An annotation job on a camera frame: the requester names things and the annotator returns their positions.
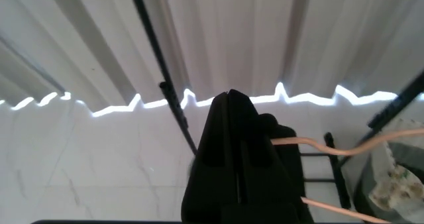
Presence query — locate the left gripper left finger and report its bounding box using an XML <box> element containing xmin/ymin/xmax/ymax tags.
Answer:
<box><xmin>181</xmin><ymin>91</ymin><xmax>239</xmax><ymax>223</ymax></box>

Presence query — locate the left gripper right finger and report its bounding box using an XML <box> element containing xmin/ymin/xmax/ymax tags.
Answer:
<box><xmin>228</xmin><ymin>89</ymin><xmax>301</xmax><ymax>223</ymax></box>

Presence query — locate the pink clothes hanger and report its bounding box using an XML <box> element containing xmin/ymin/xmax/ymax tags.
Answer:
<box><xmin>270</xmin><ymin>127</ymin><xmax>424</xmax><ymax>224</ymax></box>

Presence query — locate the cream printed garment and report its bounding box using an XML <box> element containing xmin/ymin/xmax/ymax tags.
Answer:
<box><xmin>368</xmin><ymin>162</ymin><xmax>424</xmax><ymax>213</ymax></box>

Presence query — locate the black clothes rack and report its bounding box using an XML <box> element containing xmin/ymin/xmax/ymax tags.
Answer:
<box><xmin>127</xmin><ymin>0</ymin><xmax>424</xmax><ymax>210</ymax></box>

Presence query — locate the white laundry basket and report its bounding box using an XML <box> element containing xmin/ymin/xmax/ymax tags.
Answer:
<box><xmin>352</xmin><ymin>117</ymin><xmax>424</xmax><ymax>224</ymax></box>

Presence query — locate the white curtain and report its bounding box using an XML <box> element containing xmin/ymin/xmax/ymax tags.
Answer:
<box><xmin>0</xmin><ymin>0</ymin><xmax>424</xmax><ymax>119</ymax></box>

